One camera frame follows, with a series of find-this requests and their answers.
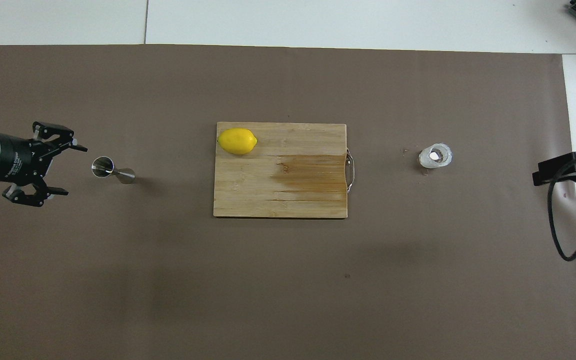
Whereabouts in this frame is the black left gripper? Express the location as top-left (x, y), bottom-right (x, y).
top-left (0, 120), bottom-right (89, 208)

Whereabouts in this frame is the stainless steel jigger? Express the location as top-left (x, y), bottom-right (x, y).
top-left (91, 156), bottom-right (137, 185)

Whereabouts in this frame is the small clear plastic cup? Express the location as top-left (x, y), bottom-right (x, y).
top-left (418, 143), bottom-right (453, 170)

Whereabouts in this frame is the yellow lemon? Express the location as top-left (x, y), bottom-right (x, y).
top-left (217, 128), bottom-right (259, 156)

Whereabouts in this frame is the wooden cutting board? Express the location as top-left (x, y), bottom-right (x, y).
top-left (213, 122), bottom-right (357, 219)

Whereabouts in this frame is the brown paper table mat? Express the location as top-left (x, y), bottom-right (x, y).
top-left (0, 44), bottom-right (576, 360)

